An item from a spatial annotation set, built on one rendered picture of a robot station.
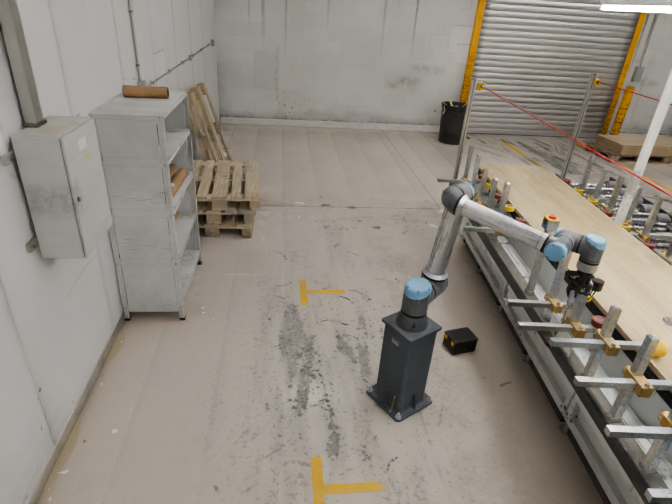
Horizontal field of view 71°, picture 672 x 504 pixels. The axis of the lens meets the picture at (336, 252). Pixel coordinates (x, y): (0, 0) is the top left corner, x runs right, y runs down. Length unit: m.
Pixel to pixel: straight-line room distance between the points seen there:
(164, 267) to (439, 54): 7.49
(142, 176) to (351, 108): 6.81
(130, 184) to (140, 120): 0.44
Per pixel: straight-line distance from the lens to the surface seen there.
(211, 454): 2.90
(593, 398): 2.57
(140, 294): 3.78
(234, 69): 9.52
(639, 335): 2.76
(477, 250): 4.83
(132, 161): 3.32
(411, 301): 2.67
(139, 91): 3.74
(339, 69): 9.53
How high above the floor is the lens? 2.25
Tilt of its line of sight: 28 degrees down
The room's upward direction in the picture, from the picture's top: 4 degrees clockwise
